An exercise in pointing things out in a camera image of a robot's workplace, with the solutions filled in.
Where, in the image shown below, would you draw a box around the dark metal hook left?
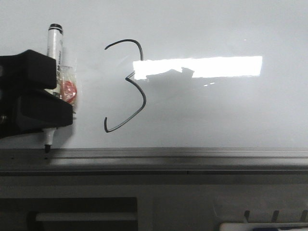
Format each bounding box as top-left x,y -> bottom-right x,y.
243,210 -> 250,223

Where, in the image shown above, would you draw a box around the white whiteboard with aluminium frame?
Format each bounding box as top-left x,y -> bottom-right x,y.
0,0 -> 308,174

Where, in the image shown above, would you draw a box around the white tray below board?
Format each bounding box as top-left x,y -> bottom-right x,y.
219,222 -> 308,231

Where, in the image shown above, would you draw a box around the white horizontal bar handle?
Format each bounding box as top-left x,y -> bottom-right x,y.
36,212 -> 138,221

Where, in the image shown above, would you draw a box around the red magnet taped to marker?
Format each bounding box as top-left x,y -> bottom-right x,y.
57,65 -> 77,114

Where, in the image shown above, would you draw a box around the dark metal hook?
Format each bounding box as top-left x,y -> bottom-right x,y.
243,210 -> 250,223
271,210 -> 280,223
300,210 -> 308,222

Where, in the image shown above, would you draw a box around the dark metal hook right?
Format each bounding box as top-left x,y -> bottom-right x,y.
300,210 -> 308,222

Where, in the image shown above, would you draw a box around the white black whiteboard marker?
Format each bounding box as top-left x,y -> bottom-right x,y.
43,24 -> 64,153

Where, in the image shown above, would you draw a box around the dark metal hook middle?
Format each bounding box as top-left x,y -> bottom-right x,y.
271,210 -> 280,223

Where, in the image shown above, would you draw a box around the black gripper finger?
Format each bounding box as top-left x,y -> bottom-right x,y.
0,50 -> 56,92
0,90 -> 73,138

